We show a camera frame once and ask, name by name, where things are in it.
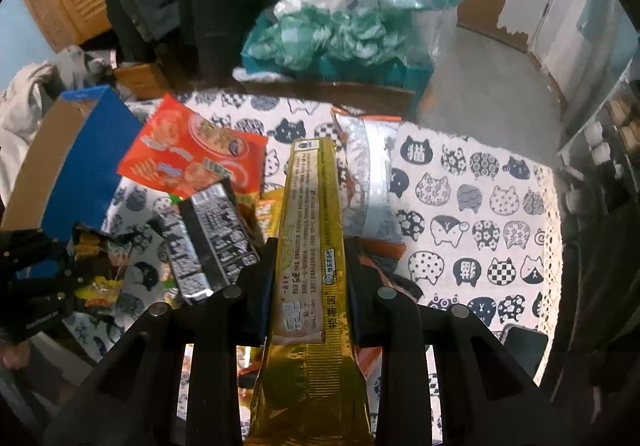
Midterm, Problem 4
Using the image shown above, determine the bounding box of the person's left hand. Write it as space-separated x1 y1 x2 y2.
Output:
0 341 30 370

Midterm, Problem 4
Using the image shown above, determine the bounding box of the shoe rack with shoes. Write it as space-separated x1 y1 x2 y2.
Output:
558 60 639 229

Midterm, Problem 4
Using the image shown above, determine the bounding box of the yellow chip pack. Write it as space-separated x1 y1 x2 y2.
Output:
238 188 284 245

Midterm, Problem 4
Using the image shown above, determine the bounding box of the blue cardboard box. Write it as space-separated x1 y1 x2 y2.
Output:
1 86 142 242

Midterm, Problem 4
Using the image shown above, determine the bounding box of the red orange snack bag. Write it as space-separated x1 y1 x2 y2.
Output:
117 94 267 198

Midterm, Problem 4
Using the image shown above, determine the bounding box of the white orange chip bag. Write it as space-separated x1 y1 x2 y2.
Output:
332 108 406 259

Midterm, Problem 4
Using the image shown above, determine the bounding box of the cat pattern tablecloth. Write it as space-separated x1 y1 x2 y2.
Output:
49 91 567 445

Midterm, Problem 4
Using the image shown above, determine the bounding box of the gold foil snack pack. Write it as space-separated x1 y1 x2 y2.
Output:
246 138 373 445

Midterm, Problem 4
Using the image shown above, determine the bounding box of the teal box with bags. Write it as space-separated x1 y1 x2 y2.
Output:
241 5 435 97

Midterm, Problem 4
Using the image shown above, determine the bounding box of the dark yellow snack bag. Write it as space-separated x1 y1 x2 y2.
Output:
72 223 138 315

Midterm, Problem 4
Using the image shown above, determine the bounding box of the black smartphone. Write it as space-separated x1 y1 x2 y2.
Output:
500 323 549 378

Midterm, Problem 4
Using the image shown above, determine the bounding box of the grey white clothes pile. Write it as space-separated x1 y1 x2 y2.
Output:
1 45 112 206

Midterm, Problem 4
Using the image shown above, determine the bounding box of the silver black snack pack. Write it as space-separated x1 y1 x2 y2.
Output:
155 178 259 305

